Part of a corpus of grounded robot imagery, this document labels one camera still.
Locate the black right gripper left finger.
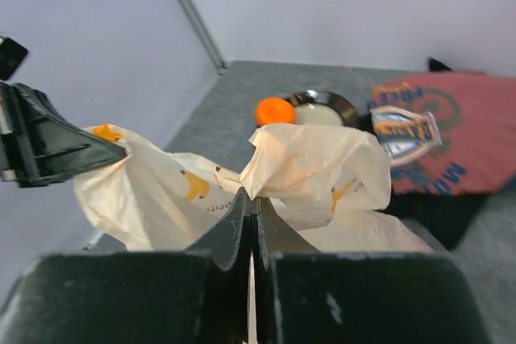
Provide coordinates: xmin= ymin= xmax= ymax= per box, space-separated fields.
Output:
xmin=1 ymin=190 xmax=251 ymax=343

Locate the beige banana print plastic bag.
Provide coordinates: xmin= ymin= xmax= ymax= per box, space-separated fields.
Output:
xmin=73 ymin=124 xmax=429 ymax=252

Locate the black fruit plate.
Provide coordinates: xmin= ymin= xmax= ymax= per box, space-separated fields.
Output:
xmin=283 ymin=89 xmax=359 ymax=127

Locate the orange fruit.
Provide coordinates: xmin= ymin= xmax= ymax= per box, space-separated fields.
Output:
xmin=255 ymin=97 xmax=297 ymax=126

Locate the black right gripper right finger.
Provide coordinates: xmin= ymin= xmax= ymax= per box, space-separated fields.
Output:
xmin=252 ymin=197 xmax=490 ymax=343

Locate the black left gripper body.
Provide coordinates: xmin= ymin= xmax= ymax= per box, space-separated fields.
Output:
xmin=1 ymin=81 xmax=40 ymax=187

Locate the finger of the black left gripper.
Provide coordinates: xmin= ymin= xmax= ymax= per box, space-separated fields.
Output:
xmin=14 ymin=83 xmax=126 ymax=187

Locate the left aluminium frame post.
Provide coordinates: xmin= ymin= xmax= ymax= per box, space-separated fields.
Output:
xmin=177 ymin=0 xmax=228 ymax=75

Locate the red printed folded t-shirt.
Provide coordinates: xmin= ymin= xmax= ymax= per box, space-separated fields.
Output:
xmin=370 ymin=70 xmax=516 ymax=198

